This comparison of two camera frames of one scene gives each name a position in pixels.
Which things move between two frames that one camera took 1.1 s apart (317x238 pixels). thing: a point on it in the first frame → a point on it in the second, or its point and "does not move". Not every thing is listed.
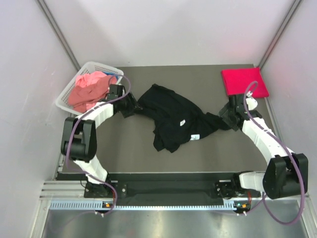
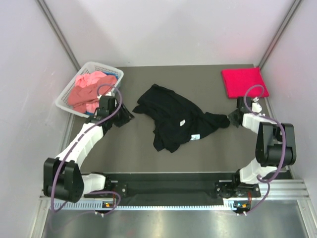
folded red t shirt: (237, 82) does not move
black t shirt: (176, 120) does not move
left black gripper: (133, 105) → (127, 116)
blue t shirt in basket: (113, 73) does not move
